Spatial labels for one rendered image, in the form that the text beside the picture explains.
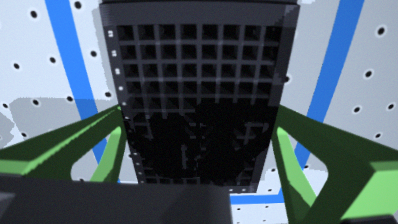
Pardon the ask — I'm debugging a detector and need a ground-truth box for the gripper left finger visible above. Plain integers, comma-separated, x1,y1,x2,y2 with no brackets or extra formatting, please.
0,104,127,183

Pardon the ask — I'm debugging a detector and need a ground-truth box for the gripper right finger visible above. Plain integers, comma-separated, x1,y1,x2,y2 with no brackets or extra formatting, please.
271,104,398,224

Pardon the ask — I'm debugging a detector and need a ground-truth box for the blue tape outline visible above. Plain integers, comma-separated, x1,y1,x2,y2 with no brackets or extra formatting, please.
45,0,364,204

